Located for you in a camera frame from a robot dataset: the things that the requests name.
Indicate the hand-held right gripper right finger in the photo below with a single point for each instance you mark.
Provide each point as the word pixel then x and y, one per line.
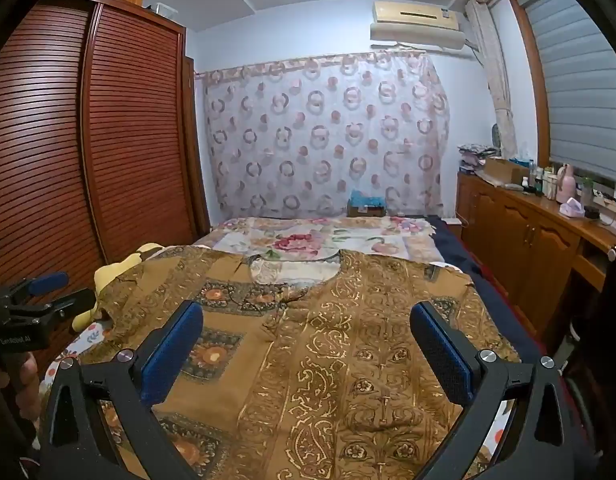
pixel 445 355

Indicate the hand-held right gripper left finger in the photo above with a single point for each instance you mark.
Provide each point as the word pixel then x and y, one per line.
pixel 170 355

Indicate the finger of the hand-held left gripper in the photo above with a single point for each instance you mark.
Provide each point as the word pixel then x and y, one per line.
pixel 75 302
pixel 47 283

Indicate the brown patterned shirt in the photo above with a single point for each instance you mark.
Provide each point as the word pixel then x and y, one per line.
pixel 338 335

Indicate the stack of folded clothes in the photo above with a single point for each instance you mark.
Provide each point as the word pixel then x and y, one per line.
pixel 475 157

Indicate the person's left hand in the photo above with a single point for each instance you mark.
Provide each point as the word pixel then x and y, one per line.
pixel 30 385

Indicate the orange fruit print bed sheet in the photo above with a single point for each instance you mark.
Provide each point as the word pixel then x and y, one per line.
pixel 95 337

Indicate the yellow plush toy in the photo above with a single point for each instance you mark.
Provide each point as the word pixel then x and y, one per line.
pixel 112 275

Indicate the wooden sideboard cabinet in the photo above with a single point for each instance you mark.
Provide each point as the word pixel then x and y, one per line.
pixel 518 250

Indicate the wooden louvered wardrobe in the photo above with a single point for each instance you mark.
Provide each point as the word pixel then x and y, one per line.
pixel 137 135

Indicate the blue and brown tissue box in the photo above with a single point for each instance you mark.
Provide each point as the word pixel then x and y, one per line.
pixel 366 200

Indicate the lilac tissue holder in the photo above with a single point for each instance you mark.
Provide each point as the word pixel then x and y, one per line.
pixel 572 209

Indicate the cardboard box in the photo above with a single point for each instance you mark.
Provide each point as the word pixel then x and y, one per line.
pixel 503 170

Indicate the pink kettle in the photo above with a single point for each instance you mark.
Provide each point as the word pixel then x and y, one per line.
pixel 568 185

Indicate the small grey fan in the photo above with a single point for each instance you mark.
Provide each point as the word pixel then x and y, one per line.
pixel 496 136

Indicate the circle print sheer curtain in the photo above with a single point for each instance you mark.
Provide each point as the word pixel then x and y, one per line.
pixel 328 135

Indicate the beige tied curtain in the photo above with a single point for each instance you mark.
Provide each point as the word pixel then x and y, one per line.
pixel 498 85

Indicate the clear plastic container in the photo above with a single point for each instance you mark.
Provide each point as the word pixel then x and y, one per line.
pixel 164 8

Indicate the grey window blind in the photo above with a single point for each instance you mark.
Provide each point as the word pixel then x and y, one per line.
pixel 583 85

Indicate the white air conditioner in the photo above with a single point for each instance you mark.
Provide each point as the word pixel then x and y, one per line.
pixel 418 22

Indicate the wooden window frame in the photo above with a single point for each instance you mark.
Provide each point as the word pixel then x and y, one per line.
pixel 530 70

